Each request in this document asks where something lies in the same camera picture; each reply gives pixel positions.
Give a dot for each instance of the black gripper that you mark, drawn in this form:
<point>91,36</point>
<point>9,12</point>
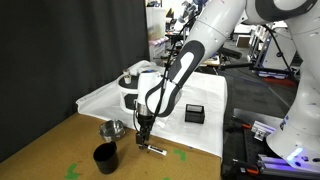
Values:
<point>142,135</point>

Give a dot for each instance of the black white marker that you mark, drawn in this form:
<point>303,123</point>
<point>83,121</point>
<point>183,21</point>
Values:
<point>155,149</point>

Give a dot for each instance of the small silver pot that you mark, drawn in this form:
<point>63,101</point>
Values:
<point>112,130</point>

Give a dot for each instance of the black cup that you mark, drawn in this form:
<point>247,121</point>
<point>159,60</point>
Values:
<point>106,158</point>

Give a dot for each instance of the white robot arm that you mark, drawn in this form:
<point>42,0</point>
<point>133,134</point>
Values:
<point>158,92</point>

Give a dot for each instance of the green tape mark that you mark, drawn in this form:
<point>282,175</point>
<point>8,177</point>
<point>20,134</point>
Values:
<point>180,153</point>
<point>71,174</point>

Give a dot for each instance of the white cloth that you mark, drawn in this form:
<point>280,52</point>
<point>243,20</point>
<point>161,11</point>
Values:
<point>209,91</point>

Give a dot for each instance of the black mesh box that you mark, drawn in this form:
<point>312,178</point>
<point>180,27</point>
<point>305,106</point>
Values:
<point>194,114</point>

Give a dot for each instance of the white coffee pod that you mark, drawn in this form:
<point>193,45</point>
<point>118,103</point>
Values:
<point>126,71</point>
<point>127,79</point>

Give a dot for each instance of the black curtain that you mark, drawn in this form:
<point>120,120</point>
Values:
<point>52,52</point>

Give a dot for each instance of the orange handled clamp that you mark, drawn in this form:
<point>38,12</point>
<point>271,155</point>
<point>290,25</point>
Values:
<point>238,123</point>

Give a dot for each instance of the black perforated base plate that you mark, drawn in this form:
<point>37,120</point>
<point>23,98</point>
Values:
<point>243,146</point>

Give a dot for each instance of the silver angle bracket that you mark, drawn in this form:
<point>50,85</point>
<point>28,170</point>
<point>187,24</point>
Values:
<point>261,130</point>

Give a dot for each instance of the aluminium rail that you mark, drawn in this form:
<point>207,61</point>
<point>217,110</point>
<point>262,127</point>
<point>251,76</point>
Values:
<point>279,167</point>

